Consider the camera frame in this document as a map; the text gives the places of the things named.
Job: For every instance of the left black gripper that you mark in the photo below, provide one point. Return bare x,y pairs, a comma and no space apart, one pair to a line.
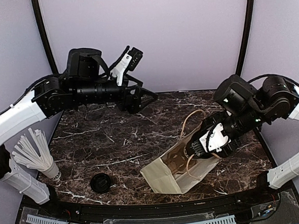
135,106

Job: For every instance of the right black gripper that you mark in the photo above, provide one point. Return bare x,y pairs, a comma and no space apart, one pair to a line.
224,151

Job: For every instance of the brown cardboard cup carrier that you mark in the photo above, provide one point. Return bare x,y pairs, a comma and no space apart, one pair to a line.
176,159

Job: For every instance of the cream paper bag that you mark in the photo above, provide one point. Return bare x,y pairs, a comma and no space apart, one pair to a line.
159,177

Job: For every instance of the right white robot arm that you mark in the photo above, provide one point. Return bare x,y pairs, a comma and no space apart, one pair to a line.
245,108

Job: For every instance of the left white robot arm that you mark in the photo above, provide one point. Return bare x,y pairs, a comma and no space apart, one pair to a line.
51,95

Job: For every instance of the black plastic cup lid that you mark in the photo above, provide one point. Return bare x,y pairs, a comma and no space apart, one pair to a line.
100,183

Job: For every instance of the white cup with straws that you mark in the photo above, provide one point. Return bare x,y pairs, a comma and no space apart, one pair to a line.
38,156

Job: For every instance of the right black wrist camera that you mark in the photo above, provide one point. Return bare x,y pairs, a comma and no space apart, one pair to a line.
233,94

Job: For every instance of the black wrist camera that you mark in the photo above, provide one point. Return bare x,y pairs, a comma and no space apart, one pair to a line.
233,94
86,63

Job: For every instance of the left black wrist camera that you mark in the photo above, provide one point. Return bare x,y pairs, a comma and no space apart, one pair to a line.
86,63

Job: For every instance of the right black frame post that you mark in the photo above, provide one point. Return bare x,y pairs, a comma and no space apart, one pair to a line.
245,36

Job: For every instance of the black frame post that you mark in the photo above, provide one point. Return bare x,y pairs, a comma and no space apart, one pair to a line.
43,35
245,36

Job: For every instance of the left black frame post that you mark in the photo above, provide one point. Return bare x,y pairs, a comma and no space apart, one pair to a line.
43,35

